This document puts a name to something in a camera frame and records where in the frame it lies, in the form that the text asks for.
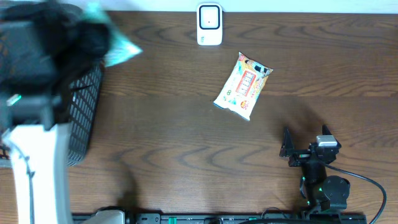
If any white barcode scanner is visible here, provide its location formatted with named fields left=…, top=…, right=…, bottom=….
left=197, top=2, right=223, bottom=46

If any teal wipes pouch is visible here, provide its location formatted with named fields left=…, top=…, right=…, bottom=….
left=82, top=2, right=142, bottom=67

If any grey plastic shopping basket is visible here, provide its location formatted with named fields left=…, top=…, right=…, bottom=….
left=0, top=60, right=103, bottom=169

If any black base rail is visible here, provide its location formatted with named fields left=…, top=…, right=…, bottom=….
left=125, top=213, right=367, bottom=224

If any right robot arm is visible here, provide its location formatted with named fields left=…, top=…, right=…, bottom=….
left=279, top=125, right=351, bottom=212

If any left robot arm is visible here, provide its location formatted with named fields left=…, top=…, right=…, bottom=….
left=1, top=1, right=110, bottom=223

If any yellow wet wipes pack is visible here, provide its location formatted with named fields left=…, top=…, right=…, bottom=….
left=213, top=52, right=273, bottom=121

